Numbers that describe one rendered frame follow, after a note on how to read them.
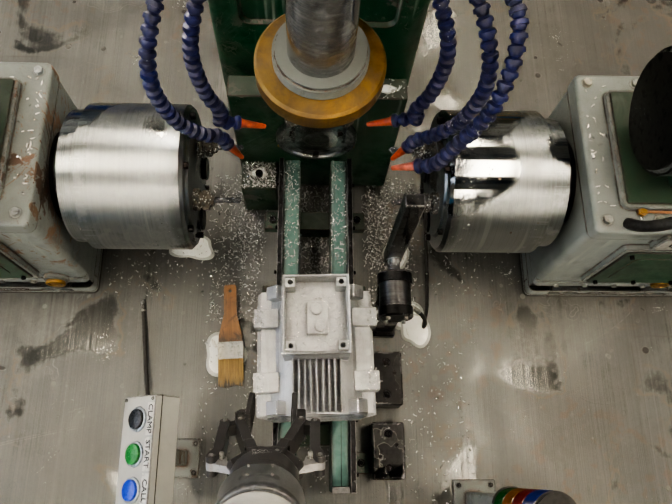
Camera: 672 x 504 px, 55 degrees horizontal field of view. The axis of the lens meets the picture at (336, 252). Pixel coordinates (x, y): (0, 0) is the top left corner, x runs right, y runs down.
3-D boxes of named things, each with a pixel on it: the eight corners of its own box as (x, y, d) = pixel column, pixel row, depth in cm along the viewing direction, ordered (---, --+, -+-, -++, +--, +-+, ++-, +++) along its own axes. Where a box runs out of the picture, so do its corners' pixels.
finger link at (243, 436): (262, 484, 72) (249, 486, 72) (243, 438, 83) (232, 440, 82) (262, 451, 71) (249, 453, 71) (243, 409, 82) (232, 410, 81)
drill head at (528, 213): (378, 150, 130) (395, 79, 107) (579, 154, 132) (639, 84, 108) (382, 269, 122) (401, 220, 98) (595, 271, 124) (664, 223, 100)
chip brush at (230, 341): (218, 286, 131) (217, 285, 131) (242, 285, 132) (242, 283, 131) (218, 388, 125) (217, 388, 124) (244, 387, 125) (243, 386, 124)
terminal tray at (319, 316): (281, 287, 104) (280, 274, 97) (347, 286, 104) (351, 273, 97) (281, 362, 100) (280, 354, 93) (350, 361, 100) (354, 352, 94)
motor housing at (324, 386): (261, 310, 118) (253, 281, 100) (365, 308, 119) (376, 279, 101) (260, 424, 111) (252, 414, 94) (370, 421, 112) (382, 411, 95)
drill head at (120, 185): (42, 144, 127) (-18, 69, 104) (229, 148, 129) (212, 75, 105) (22, 266, 119) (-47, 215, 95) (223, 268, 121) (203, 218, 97)
